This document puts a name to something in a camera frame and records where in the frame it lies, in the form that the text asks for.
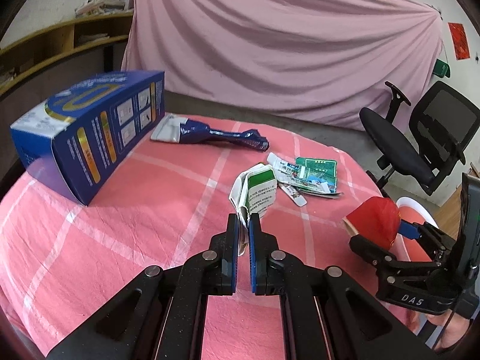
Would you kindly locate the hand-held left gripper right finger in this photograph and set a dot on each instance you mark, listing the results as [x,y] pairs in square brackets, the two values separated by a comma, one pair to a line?
[252,270]

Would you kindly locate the black office chair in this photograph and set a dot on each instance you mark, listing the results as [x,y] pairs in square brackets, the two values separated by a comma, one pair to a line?
[412,146]

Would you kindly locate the stack of books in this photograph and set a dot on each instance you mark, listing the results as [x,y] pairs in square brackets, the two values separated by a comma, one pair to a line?
[105,3]

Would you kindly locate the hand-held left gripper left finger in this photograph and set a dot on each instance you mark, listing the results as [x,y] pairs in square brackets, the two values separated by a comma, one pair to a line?
[235,273]

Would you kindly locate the flattened green packet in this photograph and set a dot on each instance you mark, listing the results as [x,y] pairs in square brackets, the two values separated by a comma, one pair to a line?
[318,174]

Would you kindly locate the pink hanging bed sheet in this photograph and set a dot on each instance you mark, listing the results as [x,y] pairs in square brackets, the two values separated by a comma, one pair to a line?
[281,45]

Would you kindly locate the green hanging bag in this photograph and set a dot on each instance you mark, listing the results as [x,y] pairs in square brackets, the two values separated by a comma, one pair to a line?
[440,68]

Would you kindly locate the red wall poster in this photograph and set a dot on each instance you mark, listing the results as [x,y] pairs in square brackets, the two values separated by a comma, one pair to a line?
[459,41]

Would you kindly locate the small white sachet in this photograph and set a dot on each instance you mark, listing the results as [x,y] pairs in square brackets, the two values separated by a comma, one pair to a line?
[296,195]

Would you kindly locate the light wooden cabinet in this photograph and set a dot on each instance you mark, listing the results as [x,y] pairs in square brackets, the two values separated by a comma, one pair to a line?
[450,210]

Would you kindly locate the white rimmed red basin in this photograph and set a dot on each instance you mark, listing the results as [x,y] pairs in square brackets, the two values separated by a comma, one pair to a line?
[420,210]

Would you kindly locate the blue foil wrapper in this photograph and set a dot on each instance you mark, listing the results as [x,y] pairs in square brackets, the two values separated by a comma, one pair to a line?
[213,135]

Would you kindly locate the pile of papers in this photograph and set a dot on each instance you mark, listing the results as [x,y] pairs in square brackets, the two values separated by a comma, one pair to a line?
[92,38]

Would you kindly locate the red wrapper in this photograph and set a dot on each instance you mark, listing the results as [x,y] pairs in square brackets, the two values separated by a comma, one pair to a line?
[377,219]

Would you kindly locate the wooden shelf desk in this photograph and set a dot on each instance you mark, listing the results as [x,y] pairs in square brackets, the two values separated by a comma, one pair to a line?
[56,41]

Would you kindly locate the crushed green white carton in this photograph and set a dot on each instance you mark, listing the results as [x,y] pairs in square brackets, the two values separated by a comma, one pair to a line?
[258,191]

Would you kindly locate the blue cardboard box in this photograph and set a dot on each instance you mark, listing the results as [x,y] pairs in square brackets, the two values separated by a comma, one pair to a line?
[90,131]

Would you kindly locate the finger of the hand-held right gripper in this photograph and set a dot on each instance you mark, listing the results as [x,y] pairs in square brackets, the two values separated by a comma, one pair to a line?
[369,253]
[408,229]

